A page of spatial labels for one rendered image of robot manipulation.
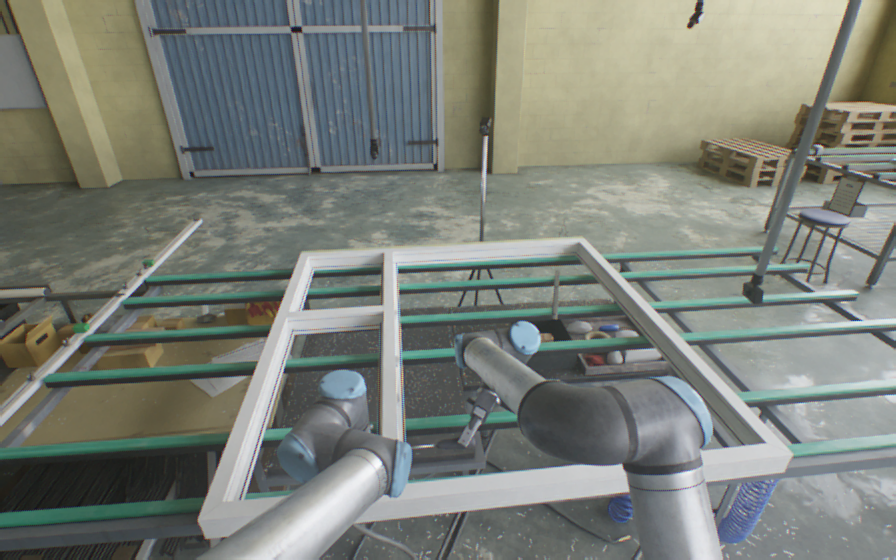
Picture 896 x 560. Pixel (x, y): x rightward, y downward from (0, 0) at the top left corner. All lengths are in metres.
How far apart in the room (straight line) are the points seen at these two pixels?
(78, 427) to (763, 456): 2.25
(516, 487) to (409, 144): 6.48
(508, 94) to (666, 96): 2.68
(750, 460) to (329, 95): 6.77
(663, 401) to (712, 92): 8.23
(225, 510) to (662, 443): 0.96
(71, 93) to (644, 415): 7.96
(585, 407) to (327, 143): 6.96
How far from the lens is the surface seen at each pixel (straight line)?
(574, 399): 0.73
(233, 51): 7.57
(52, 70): 8.23
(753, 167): 7.72
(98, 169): 8.31
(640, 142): 8.41
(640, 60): 8.16
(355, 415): 0.95
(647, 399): 0.75
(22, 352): 2.68
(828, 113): 8.73
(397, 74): 7.24
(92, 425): 2.20
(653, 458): 0.76
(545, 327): 2.33
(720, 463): 1.43
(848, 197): 5.34
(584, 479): 1.26
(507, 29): 7.04
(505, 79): 7.07
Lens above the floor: 1.90
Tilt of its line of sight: 28 degrees down
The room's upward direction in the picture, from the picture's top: straight up
